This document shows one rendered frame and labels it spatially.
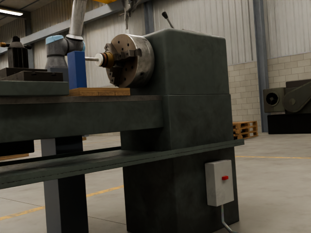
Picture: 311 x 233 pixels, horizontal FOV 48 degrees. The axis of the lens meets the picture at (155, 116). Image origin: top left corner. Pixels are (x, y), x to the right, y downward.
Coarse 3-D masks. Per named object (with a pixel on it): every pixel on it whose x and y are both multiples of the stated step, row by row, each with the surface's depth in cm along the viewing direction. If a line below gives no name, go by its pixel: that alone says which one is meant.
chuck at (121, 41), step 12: (120, 36) 203; (132, 36) 199; (120, 48) 204; (132, 48) 196; (144, 48) 197; (132, 60) 196; (144, 60) 196; (132, 72) 197; (144, 72) 198; (120, 84) 205; (132, 84) 201
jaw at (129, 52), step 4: (120, 52) 194; (124, 52) 195; (128, 52) 192; (132, 52) 193; (136, 52) 194; (140, 52) 195; (116, 56) 195; (120, 56) 195; (124, 56) 195; (128, 56) 192; (132, 56) 193; (140, 56) 195; (116, 60) 195; (120, 60) 196; (124, 60) 197; (128, 60) 199
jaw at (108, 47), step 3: (111, 42) 210; (105, 45) 208; (108, 45) 206; (111, 45) 208; (105, 48) 208; (108, 48) 204; (111, 48) 205; (114, 48) 207; (105, 51) 205; (108, 51) 201; (111, 51) 203; (114, 51) 205; (117, 51) 206
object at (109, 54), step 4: (104, 52) 196; (108, 52) 198; (104, 56) 192; (108, 56) 194; (112, 56) 195; (104, 60) 192; (108, 60) 193; (112, 60) 195; (104, 64) 194; (108, 64) 195; (112, 64) 196; (108, 68) 199
